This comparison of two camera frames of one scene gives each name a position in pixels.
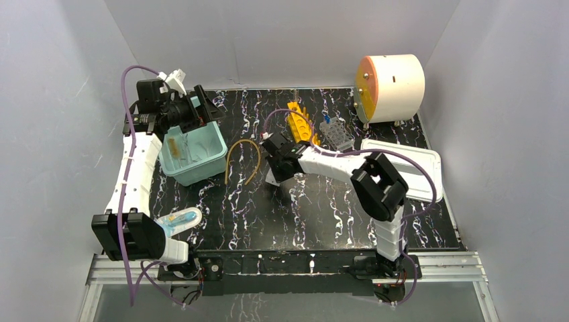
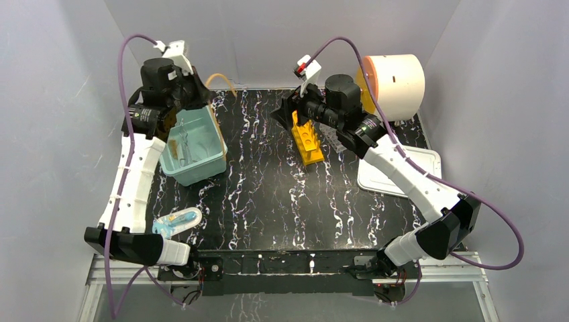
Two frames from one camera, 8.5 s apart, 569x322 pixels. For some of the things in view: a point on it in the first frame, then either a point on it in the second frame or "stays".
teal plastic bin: (193, 155) stays
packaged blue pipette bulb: (174, 223) stays
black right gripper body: (280, 173) -> (309, 107)
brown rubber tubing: (255, 170) -> (235, 94)
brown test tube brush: (174, 149) stays
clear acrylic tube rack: (338, 136) stays
